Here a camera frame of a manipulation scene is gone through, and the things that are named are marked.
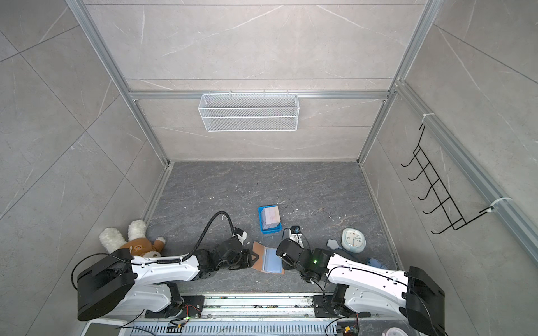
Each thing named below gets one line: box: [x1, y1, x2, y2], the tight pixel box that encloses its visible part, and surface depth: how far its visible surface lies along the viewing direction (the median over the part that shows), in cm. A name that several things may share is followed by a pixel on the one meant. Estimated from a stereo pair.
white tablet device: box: [80, 320, 131, 336], surface depth 67 cm
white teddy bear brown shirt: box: [98, 219, 167, 258], surface depth 83 cm
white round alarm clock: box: [341, 227, 367, 253], surface depth 90 cm
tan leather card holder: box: [252, 240, 285, 276], surface depth 85 cm
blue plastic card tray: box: [257, 204, 284, 235], surface depth 94 cm
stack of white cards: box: [261, 205, 281, 230], surface depth 94 cm
